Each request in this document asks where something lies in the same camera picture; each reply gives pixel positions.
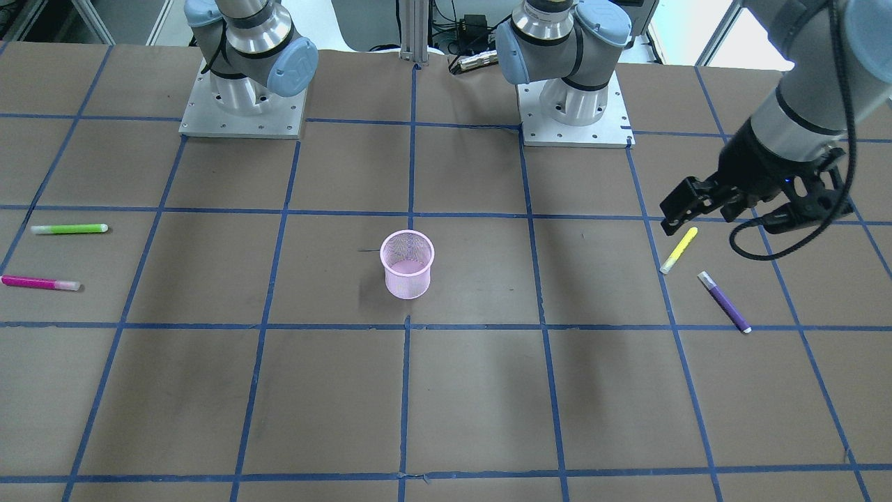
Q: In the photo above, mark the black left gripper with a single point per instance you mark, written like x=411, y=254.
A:
x=749, y=162

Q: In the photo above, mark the purple marker pen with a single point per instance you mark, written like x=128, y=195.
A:
x=723, y=301

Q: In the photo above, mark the pink marker pen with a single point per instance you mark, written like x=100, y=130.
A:
x=39, y=283

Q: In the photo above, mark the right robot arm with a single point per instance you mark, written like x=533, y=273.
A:
x=251, y=51

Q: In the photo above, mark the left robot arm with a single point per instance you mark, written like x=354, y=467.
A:
x=840, y=52

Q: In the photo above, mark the pink mesh cup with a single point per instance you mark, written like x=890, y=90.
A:
x=407, y=258

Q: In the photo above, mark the yellow marker pen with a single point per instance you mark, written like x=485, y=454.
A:
x=679, y=250

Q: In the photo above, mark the green marker pen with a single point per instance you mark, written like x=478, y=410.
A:
x=96, y=228

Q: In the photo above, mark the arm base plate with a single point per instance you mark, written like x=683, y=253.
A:
x=556, y=115
x=220, y=108

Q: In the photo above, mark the aluminium frame post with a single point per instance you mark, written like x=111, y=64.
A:
x=413, y=18

